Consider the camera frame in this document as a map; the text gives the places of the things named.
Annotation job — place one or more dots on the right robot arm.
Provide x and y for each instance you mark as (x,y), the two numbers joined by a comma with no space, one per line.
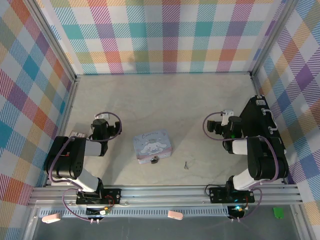
(265,157)

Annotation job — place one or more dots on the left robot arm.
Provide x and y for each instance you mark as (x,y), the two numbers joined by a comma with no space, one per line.
(75,152)

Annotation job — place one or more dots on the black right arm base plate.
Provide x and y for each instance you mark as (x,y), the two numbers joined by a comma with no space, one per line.
(217,195)

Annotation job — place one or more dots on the black carrying case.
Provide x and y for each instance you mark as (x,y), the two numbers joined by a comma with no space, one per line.
(252,117)

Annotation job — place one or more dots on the green plastic piece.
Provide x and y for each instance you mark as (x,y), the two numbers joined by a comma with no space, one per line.
(278,213)

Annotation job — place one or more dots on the blue cartoon tin box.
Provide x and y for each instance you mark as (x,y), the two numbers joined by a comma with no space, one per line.
(150,145)

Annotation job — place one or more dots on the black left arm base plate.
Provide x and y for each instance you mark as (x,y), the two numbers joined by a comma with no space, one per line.
(112,196)

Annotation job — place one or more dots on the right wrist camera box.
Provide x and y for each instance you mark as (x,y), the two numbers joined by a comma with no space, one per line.
(227,116)

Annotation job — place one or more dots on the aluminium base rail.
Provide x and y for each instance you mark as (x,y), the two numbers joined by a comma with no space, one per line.
(162,195)

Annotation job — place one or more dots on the aluminium side rail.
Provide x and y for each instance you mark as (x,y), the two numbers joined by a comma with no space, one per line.
(256,86)
(68,110)

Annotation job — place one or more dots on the aluminium frame post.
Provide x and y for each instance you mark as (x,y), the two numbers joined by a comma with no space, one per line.
(53,37)
(272,37)

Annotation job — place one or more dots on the pink oblong eraser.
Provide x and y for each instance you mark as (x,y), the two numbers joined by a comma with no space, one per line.
(175,215)
(51,218)

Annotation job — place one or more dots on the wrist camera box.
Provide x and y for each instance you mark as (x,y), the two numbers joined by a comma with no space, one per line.
(103,116)
(227,116)

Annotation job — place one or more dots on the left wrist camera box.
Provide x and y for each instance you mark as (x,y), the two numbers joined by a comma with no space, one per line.
(103,116)

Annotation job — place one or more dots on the small black electronics board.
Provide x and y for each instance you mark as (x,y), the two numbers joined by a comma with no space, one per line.
(97,212)
(237,211)

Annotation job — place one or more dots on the small patterned card box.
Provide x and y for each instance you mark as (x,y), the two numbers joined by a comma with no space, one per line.
(80,133)

